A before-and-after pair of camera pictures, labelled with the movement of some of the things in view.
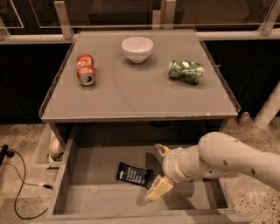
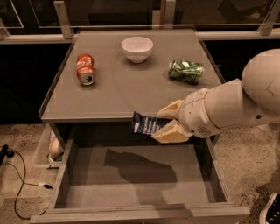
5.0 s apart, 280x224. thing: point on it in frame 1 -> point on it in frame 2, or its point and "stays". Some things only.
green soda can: [189, 72] stays
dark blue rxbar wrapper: [130, 173] -> [144, 124]
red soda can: [86, 69] stays
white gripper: [171, 165] -> [194, 112]
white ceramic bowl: [136, 48] stays
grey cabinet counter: [138, 75] stays
